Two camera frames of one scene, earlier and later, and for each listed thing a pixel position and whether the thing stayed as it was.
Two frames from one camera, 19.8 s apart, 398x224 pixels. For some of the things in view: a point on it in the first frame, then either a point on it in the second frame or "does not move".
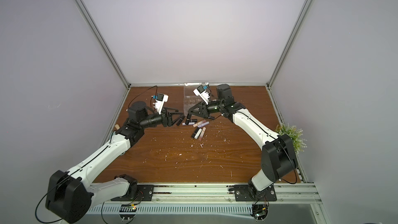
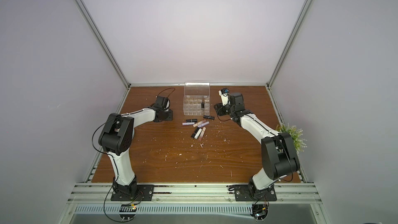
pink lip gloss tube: x=203 y=129 does not move
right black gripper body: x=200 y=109 -> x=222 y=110
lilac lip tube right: x=203 y=124 does not move
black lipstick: x=193 y=135 does not move
